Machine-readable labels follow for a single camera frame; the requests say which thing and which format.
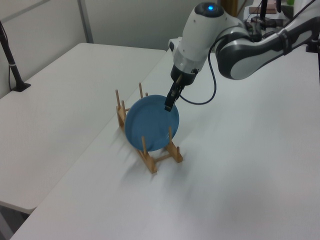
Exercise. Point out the pink box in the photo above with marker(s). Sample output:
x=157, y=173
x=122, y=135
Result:
x=271, y=6

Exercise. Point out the white grey Franka robot arm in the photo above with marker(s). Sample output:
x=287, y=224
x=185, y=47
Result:
x=200, y=37

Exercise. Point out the black device with red detail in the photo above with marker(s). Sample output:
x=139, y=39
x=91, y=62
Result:
x=265, y=22

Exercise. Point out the green object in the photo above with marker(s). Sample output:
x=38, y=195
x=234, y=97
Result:
x=290, y=2

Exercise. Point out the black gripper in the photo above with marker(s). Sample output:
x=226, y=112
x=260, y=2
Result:
x=186, y=75

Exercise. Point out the blue round plate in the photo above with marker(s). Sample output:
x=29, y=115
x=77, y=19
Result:
x=150, y=122

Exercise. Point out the black tripod pole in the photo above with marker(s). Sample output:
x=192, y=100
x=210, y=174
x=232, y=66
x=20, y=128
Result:
x=263, y=8

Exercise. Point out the wooden plate rack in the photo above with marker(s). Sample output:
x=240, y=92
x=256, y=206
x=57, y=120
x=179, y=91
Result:
x=150, y=160

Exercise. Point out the black table clamp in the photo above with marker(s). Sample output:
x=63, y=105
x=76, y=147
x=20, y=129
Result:
x=313, y=45

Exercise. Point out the small white box device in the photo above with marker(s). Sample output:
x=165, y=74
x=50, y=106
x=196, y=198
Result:
x=174, y=45

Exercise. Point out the black camera stand with base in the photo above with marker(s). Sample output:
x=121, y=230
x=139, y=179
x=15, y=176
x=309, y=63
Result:
x=11, y=62

